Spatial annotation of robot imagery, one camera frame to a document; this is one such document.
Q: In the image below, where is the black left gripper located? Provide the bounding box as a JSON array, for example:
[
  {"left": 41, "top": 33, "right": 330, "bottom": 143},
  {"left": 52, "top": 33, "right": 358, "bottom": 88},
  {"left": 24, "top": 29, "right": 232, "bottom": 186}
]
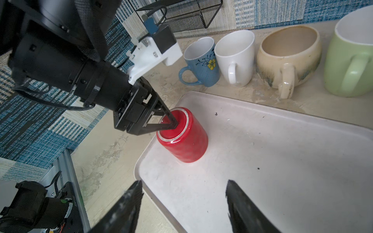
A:
[{"left": 114, "top": 77, "right": 179, "bottom": 136}]

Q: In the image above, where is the white mug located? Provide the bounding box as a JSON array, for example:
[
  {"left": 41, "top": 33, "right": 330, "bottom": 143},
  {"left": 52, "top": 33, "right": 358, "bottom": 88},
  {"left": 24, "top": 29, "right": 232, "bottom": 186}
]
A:
[{"left": 215, "top": 30, "right": 255, "bottom": 88}]

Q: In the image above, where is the red mug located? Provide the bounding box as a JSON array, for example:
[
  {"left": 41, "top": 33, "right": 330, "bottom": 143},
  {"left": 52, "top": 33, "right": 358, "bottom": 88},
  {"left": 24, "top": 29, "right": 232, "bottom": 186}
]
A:
[{"left": 156, "top": 107, "right": 208, "bottom": 163}]

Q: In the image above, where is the beige ceramic teapot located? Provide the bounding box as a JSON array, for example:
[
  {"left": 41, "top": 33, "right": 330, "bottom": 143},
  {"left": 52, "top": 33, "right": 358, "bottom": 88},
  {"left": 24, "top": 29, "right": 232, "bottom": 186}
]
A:
[{"left": 256, "top": 25, "right": 322, "bottom": 99}]

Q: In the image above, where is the blue polka dot mug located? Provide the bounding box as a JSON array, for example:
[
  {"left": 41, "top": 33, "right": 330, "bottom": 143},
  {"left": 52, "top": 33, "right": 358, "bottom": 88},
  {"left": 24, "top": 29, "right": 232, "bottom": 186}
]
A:
[{"left": 179, "top": 37, "right": 220, "bottom": 87}]

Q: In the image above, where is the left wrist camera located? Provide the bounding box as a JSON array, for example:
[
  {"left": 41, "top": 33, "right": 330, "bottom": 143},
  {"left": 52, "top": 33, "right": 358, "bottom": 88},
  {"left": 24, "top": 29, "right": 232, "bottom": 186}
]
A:
[{"left": 126, "top": 7, "right": 183, "bottom": 85}]

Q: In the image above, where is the white plastic tray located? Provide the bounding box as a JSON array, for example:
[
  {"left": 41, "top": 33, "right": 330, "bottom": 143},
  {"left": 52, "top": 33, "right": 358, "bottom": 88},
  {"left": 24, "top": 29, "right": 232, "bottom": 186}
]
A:
[{"left": 134, "top": 91, "right": 373, "bottom": 233}]

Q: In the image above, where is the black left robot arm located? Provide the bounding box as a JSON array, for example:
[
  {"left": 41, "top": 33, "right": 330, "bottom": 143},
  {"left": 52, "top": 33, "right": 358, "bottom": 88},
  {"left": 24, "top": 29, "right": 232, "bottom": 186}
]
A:
[{"left": 1, "top": 1, "right": 182, "bottom": 136}]

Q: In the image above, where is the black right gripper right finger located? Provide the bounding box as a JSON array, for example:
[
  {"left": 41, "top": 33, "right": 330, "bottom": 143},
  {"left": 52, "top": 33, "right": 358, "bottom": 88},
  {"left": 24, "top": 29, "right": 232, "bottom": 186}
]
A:
[{"left": 226, "top": 180, "right": 280, "bottom": 233}]

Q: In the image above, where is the black wire mesh shelf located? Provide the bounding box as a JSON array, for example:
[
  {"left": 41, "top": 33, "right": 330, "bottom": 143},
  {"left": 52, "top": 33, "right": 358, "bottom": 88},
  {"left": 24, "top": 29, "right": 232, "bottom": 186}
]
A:
[{"left": 136, "top": 0, "right": 223, "bottom": 33}]

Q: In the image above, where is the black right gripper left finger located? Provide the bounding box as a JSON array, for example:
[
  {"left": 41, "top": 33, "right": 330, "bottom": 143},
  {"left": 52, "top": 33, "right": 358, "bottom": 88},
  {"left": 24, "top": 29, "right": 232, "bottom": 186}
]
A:
[{"left": 90, "top": 180, "right": 143, "bottom": 233}]

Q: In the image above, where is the green mug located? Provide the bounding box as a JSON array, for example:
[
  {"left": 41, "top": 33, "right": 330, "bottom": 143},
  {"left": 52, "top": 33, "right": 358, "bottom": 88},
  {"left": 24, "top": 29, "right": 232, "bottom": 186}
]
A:
[{"left": 324, "top": 5, "right": 373, "bottom": 97}]

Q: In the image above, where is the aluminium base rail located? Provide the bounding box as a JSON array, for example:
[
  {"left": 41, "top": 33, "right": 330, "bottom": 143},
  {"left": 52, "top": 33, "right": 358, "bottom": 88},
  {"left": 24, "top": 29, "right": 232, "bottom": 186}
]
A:
[{"left": 39, "top": 149, "right": 90, "bottom": 233}]

